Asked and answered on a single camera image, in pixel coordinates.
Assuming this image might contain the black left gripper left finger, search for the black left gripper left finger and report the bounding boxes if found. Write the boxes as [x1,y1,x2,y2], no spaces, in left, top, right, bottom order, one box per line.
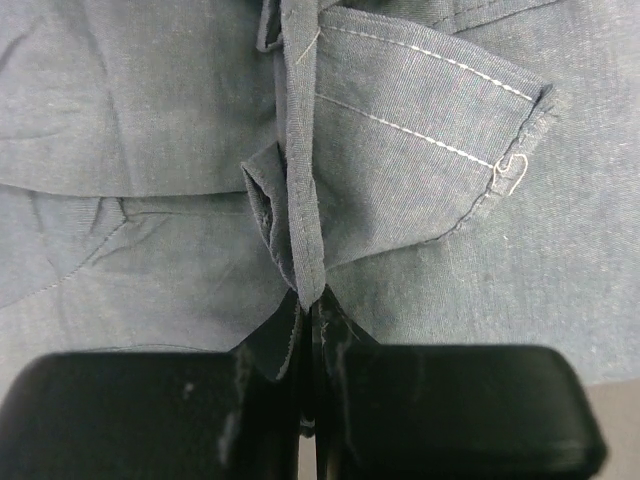
[234,290,303,479]

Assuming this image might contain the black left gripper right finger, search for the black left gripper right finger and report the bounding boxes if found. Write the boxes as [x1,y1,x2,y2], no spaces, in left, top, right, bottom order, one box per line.
[310,287,381,479]

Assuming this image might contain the grey long sleeve shirt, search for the grey long sleeve shirt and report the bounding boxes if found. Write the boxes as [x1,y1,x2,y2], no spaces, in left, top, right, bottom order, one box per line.
[1,1,639,387]

